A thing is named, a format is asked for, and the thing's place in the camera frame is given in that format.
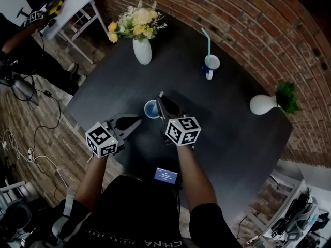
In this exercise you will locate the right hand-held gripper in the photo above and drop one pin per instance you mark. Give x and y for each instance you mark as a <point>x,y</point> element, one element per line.
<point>182,131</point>

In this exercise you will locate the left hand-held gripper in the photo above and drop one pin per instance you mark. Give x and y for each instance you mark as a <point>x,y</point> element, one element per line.
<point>101,141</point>

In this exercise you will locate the blue plastic cup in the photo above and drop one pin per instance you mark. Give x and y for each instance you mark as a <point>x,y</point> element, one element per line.
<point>151,110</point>

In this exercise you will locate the teal bendy straw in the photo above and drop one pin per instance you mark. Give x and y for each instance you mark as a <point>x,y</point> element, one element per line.
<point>208,43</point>

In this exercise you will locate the person's left forearm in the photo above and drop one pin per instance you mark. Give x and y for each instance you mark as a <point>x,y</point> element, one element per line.
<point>89,182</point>

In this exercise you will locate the person's right forearm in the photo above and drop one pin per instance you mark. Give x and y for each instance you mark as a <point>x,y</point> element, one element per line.
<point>196,176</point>

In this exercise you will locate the white textured vase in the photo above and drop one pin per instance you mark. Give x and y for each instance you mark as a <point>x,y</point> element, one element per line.
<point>142,51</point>

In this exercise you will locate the white and blue mug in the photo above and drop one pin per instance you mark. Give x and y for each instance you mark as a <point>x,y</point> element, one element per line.
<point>211,65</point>

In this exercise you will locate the small screen device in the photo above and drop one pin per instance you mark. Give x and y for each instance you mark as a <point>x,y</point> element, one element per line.
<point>165,176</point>

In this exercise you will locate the yellow and white flower bouquet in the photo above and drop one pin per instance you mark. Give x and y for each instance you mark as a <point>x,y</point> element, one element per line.
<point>138,22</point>

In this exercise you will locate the person's black t-shirt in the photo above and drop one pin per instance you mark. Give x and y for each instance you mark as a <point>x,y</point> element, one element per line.
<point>139,216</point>

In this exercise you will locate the white round vase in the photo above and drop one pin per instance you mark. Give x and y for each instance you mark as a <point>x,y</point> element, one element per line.
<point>261,104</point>

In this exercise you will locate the grey laptop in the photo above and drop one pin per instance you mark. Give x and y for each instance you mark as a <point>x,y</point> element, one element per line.
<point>22,89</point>

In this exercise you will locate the green plant sprig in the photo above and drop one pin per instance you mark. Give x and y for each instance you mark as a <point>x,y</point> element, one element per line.
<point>286,97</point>

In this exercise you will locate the white side table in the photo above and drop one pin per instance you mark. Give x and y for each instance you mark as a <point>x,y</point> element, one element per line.
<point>77,4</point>

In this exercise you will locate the yellow and black tool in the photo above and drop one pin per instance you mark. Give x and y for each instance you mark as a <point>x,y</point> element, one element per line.
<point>56,7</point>

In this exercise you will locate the black and grey chair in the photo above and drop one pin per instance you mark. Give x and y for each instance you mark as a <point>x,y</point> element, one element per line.
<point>14,213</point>

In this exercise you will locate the white equipment shelf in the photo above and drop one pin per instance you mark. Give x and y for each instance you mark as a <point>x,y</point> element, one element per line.
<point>294,210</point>

